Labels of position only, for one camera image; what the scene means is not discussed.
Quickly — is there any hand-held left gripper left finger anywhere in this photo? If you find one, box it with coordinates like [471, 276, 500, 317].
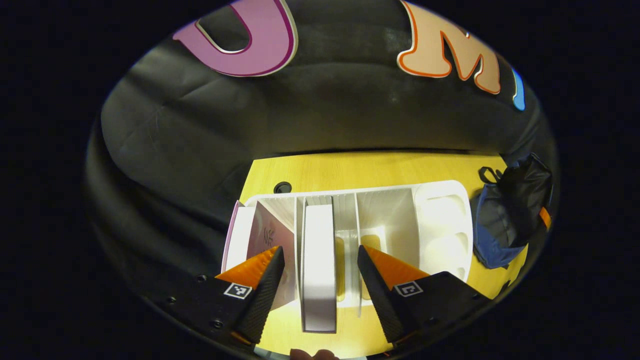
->
[150, 245, 286, 346]

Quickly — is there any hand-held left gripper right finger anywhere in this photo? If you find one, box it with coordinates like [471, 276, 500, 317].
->
[356, 244, 493, 346]

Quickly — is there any blue schoolbag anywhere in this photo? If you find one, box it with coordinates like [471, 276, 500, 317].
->
[472, 152, 555, 270]

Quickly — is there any pink cover book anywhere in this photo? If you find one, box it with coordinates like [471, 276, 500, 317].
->
[222, 200, 298, 311]

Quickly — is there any dark grey cover book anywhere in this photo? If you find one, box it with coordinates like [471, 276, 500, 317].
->
[300, 202, 338, 333]

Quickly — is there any white bookshelf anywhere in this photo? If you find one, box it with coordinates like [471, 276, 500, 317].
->
[220, 180, 474, 321]

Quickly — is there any black backdrop cloth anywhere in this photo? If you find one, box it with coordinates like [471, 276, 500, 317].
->
[85, 0, 558, 301]

